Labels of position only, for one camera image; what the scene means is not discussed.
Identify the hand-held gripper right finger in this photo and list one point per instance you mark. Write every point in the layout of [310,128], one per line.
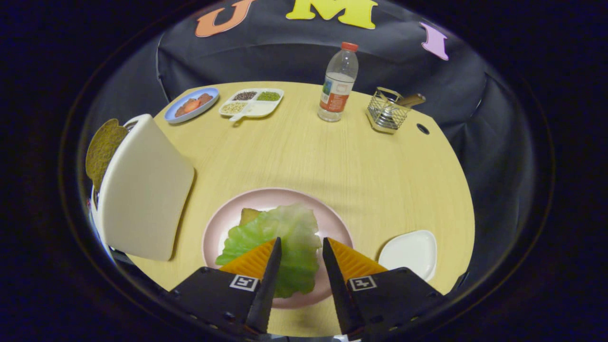
[339,294]

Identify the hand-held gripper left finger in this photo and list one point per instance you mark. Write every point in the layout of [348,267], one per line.
[268,294]

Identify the green lettuce leaf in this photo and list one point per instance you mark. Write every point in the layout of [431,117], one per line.
[285,228]

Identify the toasted bread slice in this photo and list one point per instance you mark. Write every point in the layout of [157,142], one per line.
[102,149]

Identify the white plate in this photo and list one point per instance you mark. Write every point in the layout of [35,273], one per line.
[411,251]

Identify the pink plate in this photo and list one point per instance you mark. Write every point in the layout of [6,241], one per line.
[285,197]

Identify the white toaster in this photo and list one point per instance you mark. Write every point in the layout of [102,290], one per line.
[142,190]

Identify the white divided snack tray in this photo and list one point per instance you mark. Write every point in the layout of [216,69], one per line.
[259,110]

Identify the pale beans pile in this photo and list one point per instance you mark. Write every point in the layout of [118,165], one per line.
[234,108]

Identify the green beans pile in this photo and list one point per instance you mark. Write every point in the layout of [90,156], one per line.
[269,96]

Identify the dark beans pile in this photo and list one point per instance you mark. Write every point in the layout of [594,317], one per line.
[244,95]

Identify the blue plate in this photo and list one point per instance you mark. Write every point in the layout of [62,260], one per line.
[171,118]

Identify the brown and orange food pieces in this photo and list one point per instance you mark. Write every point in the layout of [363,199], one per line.
[192,105]

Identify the clear water bottle red cap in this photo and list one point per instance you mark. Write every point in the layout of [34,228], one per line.
[338,90]

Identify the black backdrop cloth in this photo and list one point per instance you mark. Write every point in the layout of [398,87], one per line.
[403,71]

